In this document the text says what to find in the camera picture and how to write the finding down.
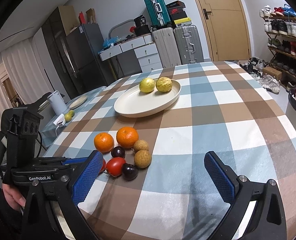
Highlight red tomato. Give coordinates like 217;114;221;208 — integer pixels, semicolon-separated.
106;157;126;177
99;159;106;173

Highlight brown longan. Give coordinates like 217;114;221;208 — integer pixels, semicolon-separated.
134;150;152;169
133;140;149;153

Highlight wrinkled yellow passion fruit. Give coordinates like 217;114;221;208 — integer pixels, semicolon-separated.
156;77;172;93

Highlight person's left hand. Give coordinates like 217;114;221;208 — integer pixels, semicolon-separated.
2;184;26;211

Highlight white kettle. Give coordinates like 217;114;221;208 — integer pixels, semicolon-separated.
47;90;68;116

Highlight small orange mandarin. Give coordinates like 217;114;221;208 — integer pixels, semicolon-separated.
94;132;114;153

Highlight dark plum upper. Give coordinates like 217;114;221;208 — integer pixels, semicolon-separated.
111;146;125;158

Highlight dark plum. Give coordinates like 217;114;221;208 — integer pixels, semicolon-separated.
121;163;139;181
111;146;125;158

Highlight dark plum lower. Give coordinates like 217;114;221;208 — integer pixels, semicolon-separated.
121;163;139;181

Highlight green lime pair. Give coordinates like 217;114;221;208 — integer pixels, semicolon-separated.
64;110;75;122

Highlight large orange mandarin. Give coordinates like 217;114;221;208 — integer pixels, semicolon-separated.
116;127;139;149

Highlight small beige side plate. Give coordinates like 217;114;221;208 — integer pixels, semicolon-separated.
69;95;88;110

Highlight checkered tablecloth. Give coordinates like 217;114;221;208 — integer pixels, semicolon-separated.
46;62;296;239

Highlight dark grey refrigerator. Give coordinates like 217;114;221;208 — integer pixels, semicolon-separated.
67;23;115;92

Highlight cream round plate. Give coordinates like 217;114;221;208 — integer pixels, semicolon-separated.
113;80;181;118

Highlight smooth yellow passion fruit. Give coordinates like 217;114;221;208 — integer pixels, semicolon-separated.
139;77;155;93

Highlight white drawer desk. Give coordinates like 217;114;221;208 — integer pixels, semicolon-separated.
99;34;163;77

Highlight grey aluminium suitcase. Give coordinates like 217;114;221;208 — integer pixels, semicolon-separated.
173;25;204;64

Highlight beige suitcase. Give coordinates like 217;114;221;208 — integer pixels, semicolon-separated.
152;27;182;68

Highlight wooden shoe rack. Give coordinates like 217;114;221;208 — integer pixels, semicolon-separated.
259;4;296;89

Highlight stacked shoe boxes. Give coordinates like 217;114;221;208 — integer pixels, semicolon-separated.
166;0;187;28

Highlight wooden door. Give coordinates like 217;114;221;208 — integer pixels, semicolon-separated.
195;0;251;61

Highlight teal suitcase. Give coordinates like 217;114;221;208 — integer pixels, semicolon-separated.
144;0;172;29

